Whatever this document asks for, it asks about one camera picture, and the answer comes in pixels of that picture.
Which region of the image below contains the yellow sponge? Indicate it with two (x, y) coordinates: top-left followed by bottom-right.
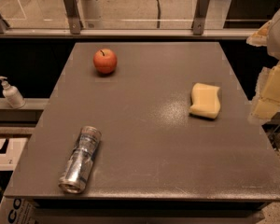
(189, 83), (221, 119)

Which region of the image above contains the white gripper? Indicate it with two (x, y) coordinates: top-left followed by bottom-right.
(246, 8), (280, 121)

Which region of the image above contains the silver aluminium can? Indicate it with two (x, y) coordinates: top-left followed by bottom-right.
(58, 126), (102, 194)

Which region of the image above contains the right metal railing bracket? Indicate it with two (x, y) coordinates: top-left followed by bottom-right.
(192, 0), (210, 35)

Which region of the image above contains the red apple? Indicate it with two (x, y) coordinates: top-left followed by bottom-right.
(93, 49), (118, 75)

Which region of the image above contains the white cardboard box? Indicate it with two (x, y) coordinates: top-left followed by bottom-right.
(0, 197), (38, 224)

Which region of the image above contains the white pump bottle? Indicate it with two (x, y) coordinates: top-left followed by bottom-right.
(0, 76), (25, 108)

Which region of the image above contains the left metal railing bracket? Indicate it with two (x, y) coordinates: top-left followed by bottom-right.
(63, 0), (83, 35)

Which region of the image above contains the metal railing bracket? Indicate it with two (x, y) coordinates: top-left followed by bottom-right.
(192, 0), (210, 35)
(63, 0), (83, 35)

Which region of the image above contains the white pipe post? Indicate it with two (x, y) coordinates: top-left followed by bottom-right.
(80, 0), (103, 29)

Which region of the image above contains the glass barrier panel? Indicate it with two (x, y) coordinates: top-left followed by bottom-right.
(0, 0), (280, 30)

